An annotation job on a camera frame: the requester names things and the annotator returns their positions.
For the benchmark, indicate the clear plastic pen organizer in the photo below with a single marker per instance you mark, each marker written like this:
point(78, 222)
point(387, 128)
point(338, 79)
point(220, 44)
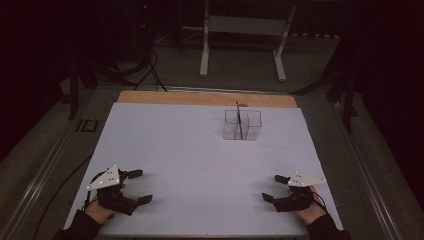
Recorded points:
point(250, 125)

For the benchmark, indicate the black metal stand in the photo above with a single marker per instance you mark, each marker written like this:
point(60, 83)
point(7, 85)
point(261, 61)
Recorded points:
point(73, 90)
point(348, 106)

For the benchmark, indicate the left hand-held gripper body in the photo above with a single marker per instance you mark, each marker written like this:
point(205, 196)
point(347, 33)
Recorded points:
point(107, 178)

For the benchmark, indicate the white table mat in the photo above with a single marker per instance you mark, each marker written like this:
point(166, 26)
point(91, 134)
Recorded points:
point(186, 160)

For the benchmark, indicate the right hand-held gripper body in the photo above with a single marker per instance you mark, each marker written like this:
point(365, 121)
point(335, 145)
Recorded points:
point(305, 180)

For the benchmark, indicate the black pen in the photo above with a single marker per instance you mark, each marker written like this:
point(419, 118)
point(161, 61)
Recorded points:
point(239, 120)

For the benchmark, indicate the person's right hand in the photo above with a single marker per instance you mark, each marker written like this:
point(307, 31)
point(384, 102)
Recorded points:
point(312, 214)

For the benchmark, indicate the white metal stand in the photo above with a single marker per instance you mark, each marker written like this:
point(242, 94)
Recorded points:
point(246, 26)

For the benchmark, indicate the metal floor rail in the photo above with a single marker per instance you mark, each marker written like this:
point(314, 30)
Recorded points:
point(366, 180)
point(36, 176)

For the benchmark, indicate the person's left hand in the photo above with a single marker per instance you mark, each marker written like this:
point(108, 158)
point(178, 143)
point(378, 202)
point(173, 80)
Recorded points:
point(95, 211)

